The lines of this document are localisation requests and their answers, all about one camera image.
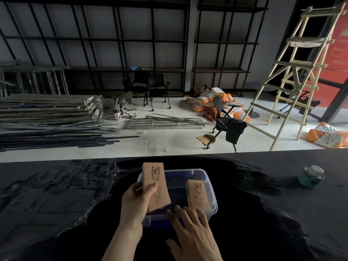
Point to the person's left hand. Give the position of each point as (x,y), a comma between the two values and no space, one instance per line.
(133,206)

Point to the person's right hand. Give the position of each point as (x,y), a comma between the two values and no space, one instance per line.
(197,239)

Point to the person's left thumb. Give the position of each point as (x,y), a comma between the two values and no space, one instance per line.
(149,190)

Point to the person's right thumb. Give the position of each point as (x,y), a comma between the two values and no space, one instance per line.
(172,246)

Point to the person's right middle finger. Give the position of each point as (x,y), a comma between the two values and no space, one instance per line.
(182,214)

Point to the person's right little finger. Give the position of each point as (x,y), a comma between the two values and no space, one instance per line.
(203,217)

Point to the tan paper packet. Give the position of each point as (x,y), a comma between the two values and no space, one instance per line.
(157,176)
(198,194)

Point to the person's left forearm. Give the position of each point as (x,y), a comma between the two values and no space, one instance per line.
(122,246)

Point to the clear plastic storage box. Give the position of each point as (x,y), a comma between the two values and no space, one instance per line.
(179,184)

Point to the black table cover sheet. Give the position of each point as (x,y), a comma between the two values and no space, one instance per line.
(258,214)

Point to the brown cardboard piece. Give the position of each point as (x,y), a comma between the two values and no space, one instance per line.
(203,139)

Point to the caster wheel assembly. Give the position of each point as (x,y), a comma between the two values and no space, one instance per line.
(122,105)

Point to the black garment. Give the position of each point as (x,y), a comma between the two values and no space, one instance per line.
(235,130)

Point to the pile of orange white sacks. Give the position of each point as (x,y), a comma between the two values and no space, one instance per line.
(204,101)

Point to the black wheeled office chair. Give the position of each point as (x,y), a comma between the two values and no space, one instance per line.
(219,105)

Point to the brown cardboard box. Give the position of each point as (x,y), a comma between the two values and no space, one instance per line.
(200,90)

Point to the pile of metal rods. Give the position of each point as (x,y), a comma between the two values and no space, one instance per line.
(49,135)

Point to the green tape roll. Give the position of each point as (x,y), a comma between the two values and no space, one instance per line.
(311,176)

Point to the orange white sack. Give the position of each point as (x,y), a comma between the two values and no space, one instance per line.
(326,135)

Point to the wide black metal shelf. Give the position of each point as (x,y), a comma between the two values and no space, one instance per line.
(119,39)

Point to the black chair with red trim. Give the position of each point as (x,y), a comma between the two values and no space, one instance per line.
(308,101)

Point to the leaning metal scaffold frames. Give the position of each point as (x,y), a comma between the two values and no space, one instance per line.
(35,78)

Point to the narrow black metal shelf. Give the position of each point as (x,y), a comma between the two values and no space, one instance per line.
(228,43)

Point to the wooden step ladder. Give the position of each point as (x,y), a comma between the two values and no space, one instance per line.
(299,65)

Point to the red door panel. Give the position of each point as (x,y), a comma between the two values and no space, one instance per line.
(338,51)

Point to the flat metal grate frame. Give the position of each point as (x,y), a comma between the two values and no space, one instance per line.
(163,122)

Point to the round black pedestal table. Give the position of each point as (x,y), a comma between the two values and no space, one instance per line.
(254,86)

